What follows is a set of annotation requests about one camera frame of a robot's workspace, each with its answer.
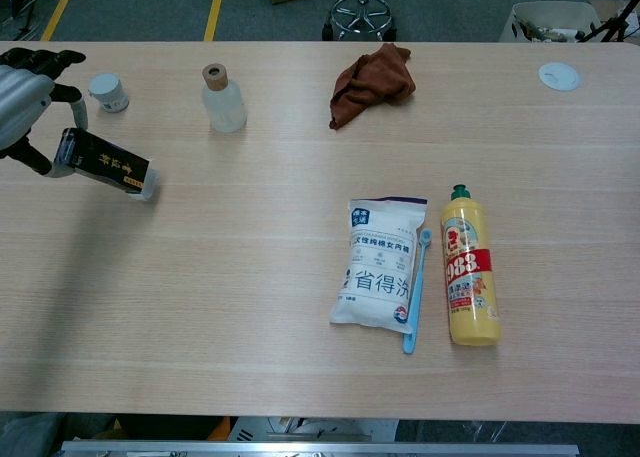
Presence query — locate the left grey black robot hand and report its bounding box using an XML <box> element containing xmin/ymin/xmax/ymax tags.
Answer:
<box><xmin>0</xmin><ymin>47</ymin><xmax>90</xmax><ymax>179</ymax></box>

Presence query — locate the black carton box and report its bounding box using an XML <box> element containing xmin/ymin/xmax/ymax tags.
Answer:
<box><xmin>53</xmin><ymin>127</ymin><xmax>160</xmax><ymax>202</ymax></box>

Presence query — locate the white robot base unit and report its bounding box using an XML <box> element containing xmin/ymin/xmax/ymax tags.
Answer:
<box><xmin>227</xmin><ymin>415</ymin><xmax>400</xmax><ymax>443</ymax></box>

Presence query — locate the frosted bottle with wooden cap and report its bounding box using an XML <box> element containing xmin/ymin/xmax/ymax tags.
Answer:
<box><xmin>200</xmin><ymin>63</ymin><xmax>248</xmax><ymax>134</ymax></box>

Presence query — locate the yellow detergent bottle green cap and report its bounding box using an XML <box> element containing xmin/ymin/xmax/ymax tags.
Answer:
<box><xmin>440</xmin><ymin>184</ymin><xmax>503</xmax><ymax>348</ymax></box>

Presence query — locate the small white lidded jar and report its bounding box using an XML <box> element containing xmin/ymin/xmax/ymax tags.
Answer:
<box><xmin>87</xmin><ymin>73</ymin><xmax>131</xmax><ymax>114</ymax></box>

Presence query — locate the chrome stool base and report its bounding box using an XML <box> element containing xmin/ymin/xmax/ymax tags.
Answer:
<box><xmin>321</xmin><ymin>0</ymin><xmax>398</xmax><ymax>42</ymax></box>

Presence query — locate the brown crumpled cloth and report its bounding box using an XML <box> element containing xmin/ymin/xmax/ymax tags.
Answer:
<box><xmin>328</xmin><ymin>42</ymin><xmax>417</xmax><ymax>131</ymax></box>

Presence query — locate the white printed pouch bag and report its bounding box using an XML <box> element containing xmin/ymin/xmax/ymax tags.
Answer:
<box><xmin>328</xmin><ymin>195</ymin><xmax>429</xmax><ymax>335</ymax></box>

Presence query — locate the light blue toothbrush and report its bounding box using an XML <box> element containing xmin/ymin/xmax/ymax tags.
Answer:
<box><xmin>402</xmin><ymin>228</ymin><xmax>433</xmax><ymax>356</ymax></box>

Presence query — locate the white storage bin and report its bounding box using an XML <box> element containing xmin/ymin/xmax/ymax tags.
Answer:
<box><xmin>498</xmin><ymin>1</ymin><xmax>604</xmax><ymax>44</ymax></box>

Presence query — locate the black tripod stand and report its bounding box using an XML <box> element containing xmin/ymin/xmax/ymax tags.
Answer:
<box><xmin>579</xmin><ymin>0</ymin><xmax>640</xmax><ymax>44</ymax></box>

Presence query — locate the aluminium profile rail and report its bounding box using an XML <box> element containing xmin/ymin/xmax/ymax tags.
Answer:
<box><xmin>59</xmin><ymin>440</ymin><xmax>580</xmax><ymax>457</ymax></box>

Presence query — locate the white round cable grommet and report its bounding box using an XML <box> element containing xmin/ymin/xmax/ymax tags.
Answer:
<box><xmin>537</xmin><ymin>61</ymin><xmax>582</xmax><ymax>93</ymax></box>

